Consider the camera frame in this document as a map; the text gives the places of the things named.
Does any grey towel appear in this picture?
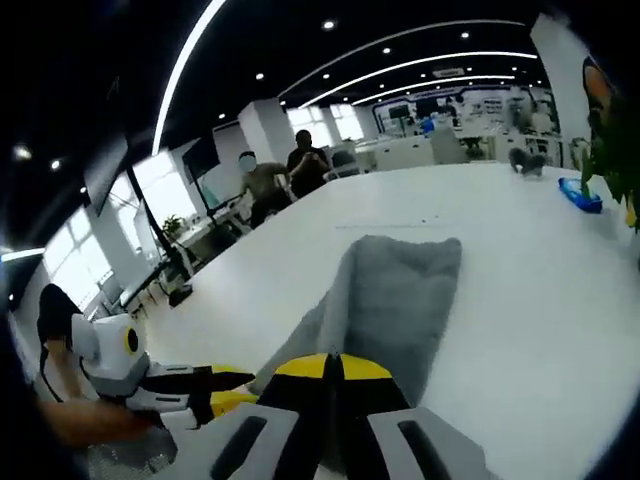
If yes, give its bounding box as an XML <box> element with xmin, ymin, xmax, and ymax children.
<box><xmin>249</xmin><ymin>234</ymin><xmax>464</xmax><ymax>409</ymax></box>

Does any person's left hand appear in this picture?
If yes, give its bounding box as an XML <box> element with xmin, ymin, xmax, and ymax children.
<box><xmin>38</xmin><ymin>397</ymin><xmax>157</xmax><ymax>447</ymax></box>

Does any person's grey clothing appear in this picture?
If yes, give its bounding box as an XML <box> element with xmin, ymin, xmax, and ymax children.
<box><xmin>83</xmin><ymin>428</ymin><xmax>179</xmax><ymax>479</ymax></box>

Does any person's dark sleeve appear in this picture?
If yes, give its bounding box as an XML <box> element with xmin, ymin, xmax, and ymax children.
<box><xmin>36</xmin><ymin>283</ymin><xmax>77</xmax><ymax>347</ymax></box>

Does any black stand pole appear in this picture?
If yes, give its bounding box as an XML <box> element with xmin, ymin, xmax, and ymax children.
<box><xmin>126</xmin><ymin>163</ymin><xmax>195</xmax><ymax>282</ymax></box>

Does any large dark display screen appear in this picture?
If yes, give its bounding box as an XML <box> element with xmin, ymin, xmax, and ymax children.
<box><xmin>81</xmin><ymin>138</ymin><xmax>132</xmax><ymax>217</ymax></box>

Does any dark screen on stand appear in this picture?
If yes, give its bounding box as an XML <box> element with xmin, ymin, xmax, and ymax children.
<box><xmin>181</xmin><ymin>135</ymin><xmax>222</xmax><ymax>214</ymax></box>

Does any grey office chair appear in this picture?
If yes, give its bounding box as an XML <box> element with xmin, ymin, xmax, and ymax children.
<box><xmin>324</xmin><ymin>148</ymin><xmax>362</xmax><ymax>181</ymax></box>

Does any blue tray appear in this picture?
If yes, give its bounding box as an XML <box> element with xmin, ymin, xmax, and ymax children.
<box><xmin>557</xmin><ymin>175</ymin><xmax>605</xmax><ymax>216</ymax></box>

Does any small grey crumpled object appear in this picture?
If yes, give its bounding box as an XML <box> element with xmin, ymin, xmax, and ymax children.
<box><xmin>508</xmin><ymin>147</ymin><xmax>548</xmax><ymax>179</ymax></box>

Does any light office chair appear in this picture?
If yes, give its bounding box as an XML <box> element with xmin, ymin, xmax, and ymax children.
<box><xmin>431</xmin><ymin>126</ymin><xmax>470</xmax><ymax>165</ymax></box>

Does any green potted plant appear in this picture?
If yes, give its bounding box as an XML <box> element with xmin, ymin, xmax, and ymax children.
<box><xmin>569</xmin><ymin>135</ymin><xmax>640</xmax><ymax>237</ymax></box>

